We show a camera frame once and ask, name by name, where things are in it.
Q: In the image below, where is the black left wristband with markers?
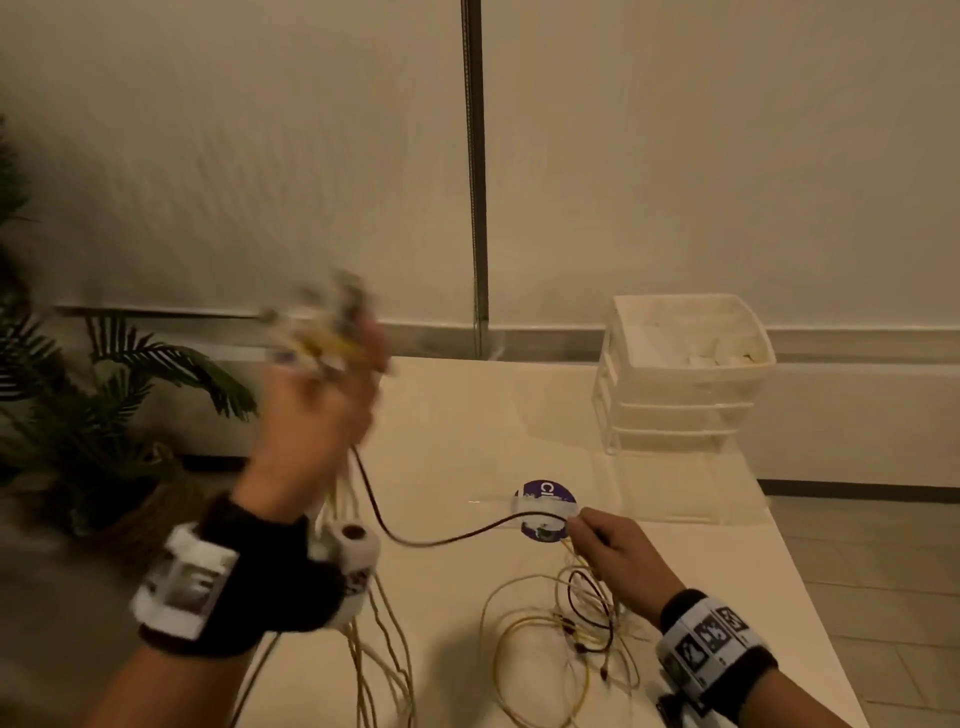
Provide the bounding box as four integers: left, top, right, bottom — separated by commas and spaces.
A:
131, 491, 346, 660

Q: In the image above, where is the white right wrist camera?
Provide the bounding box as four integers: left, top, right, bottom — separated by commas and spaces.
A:
656, 674, 714, 728

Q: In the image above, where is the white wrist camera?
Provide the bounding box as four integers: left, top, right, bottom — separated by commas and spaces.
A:
656, 674, 714, 728
311, 523, 382, 631

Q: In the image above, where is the person's right hand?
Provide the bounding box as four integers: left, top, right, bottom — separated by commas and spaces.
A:
566, 507, 685, 628

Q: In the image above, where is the round purple label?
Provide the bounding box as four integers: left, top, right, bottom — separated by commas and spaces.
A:
512, 479, 579, 543

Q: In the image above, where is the black wristband with markers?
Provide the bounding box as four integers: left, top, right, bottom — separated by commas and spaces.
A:
656, 588, 780, 718
131, 491, 346, 660

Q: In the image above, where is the person's right forearm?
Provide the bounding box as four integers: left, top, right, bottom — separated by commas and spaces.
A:
738, 667, 856, 728

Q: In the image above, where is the yellow cable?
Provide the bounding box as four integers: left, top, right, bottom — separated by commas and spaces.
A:
296, 329, 418, 728

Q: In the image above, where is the metal wall strip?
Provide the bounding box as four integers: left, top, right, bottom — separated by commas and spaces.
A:
461, 0, 490, 360

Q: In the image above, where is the green palm plant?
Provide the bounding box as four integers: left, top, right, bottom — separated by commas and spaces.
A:
0, 119, 260, 526

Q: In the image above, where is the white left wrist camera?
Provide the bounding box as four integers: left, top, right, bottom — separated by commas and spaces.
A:
311, 523, 382, 631

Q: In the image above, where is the white table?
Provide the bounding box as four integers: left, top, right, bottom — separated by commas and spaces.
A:
232, 356, 853, 728

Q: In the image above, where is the person's left hand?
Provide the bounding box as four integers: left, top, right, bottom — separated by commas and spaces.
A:
232, 307, 391, 526

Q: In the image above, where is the black left camera cable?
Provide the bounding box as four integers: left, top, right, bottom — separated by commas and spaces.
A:
228, 633, 283, 728

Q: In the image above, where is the black right wristband with markers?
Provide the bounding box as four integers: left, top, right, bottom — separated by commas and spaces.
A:
656, 588, 780, 718

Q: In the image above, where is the white plastic drawer organizer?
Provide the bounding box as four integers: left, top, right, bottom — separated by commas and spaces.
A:
592, 293, 778, 455

